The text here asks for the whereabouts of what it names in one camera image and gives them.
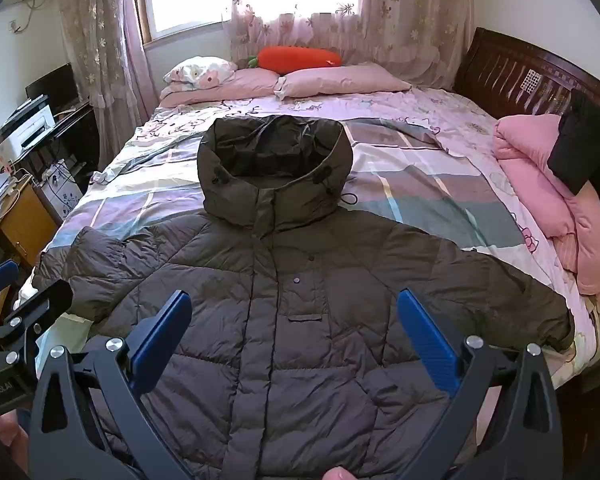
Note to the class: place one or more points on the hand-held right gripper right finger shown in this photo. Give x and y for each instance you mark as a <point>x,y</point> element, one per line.
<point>425,340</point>

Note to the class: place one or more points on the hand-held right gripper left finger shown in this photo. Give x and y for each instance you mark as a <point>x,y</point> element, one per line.
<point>162,340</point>

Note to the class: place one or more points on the dark olive hooded puffer jacket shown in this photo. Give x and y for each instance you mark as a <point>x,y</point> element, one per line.
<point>300,360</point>

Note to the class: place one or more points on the person's left hand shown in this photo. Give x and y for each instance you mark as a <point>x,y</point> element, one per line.
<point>11,435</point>

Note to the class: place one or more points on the white blue-patterned box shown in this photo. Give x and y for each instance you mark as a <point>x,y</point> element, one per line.
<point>62,190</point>

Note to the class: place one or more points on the white printer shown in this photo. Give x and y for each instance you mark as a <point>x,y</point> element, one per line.
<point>27,130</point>

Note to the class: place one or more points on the black desk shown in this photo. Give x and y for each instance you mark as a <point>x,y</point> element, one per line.
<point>77,130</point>

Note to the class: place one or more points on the patchwork printed bed sheet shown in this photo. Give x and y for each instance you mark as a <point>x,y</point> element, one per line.
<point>420,170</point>

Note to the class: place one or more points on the black monitor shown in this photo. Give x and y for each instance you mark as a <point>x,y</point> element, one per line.
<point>52,85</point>

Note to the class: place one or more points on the pink folded duvet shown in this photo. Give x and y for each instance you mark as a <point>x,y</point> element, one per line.
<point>535,160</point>

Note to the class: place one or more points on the black garment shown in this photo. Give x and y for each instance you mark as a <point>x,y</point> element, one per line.
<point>585,140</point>

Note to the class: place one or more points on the pink floral lace curtain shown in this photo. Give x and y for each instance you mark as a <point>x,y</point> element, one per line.
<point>105,35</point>
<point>410,15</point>

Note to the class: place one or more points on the white floral pillow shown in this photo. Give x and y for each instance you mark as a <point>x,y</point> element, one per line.
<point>200,72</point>

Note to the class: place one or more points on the pink pillow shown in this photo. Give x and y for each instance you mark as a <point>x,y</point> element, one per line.
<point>250,82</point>
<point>340,82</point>

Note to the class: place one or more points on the white dotted sticker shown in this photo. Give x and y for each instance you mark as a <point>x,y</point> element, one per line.
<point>532,81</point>

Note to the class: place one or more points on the orange carrot plush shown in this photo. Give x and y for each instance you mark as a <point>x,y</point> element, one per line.
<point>295,58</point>

